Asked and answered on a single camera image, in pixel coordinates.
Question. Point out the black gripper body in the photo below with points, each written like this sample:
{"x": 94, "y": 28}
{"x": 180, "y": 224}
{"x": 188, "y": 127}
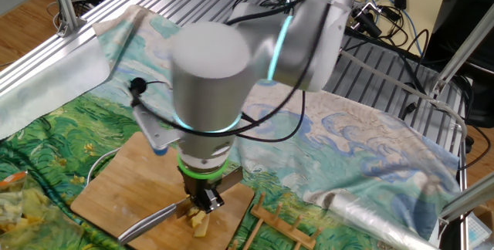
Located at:
{"x": 200, "y": 188}

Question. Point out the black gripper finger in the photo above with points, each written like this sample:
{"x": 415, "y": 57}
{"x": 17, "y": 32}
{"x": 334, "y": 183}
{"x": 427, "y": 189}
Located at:
{"x": 188, "y": 193}
{"x": 212, "y": 200}

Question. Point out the steel cleaver knife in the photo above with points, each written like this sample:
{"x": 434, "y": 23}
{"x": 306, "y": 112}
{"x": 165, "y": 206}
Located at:
{"x": 146, "y": 223}

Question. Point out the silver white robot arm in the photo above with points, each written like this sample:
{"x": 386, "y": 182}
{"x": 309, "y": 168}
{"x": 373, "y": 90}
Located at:
{"x": 216, "y": 68}

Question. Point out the wooden cutting board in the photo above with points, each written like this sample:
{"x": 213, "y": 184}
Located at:
{"x": 127, "y": 188}

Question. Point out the wooden peg rack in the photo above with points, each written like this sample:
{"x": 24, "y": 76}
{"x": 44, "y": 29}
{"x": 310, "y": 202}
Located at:
{"x": 285, "y": 227}

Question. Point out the painted landscape tablecloth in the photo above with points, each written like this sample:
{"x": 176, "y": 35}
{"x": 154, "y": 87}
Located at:
{"x": 347, "y": 146}

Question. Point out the clear plastic wrap roll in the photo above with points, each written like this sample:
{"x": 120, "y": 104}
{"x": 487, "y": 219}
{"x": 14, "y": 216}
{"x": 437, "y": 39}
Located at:
{"x": 370, "y": 219}

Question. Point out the bag of chopped potato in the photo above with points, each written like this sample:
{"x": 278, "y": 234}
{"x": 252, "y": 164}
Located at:
{"x": 27, "y": 219}

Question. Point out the black plug connector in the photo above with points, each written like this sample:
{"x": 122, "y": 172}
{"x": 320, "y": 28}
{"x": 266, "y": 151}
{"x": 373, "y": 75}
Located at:
{"x": 410, "y": 108}

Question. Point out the white grid tray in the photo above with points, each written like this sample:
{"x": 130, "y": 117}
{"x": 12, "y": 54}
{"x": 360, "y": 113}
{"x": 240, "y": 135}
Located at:
{"x": 478, "y": 234}

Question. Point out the black power adapter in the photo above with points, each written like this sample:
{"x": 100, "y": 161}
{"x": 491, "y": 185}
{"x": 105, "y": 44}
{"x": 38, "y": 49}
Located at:
{"x": 400, "y": 0}

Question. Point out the large black case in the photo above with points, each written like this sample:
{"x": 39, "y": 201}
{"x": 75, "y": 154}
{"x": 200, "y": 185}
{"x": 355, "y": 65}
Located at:
{"x": 474, "y": 11}

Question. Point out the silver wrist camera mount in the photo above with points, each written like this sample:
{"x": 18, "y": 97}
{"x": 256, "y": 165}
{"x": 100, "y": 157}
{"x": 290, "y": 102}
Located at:
{"x": 156, "y": 130}

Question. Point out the aluminium frame post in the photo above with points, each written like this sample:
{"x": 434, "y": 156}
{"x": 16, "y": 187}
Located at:
{"x": 471, "y": 200}
{"x": 463, "y": 49}
{"x": 63, "y": 3}

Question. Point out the black clamp mount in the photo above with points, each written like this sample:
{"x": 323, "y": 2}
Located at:
{"x": 366, "y": 22}

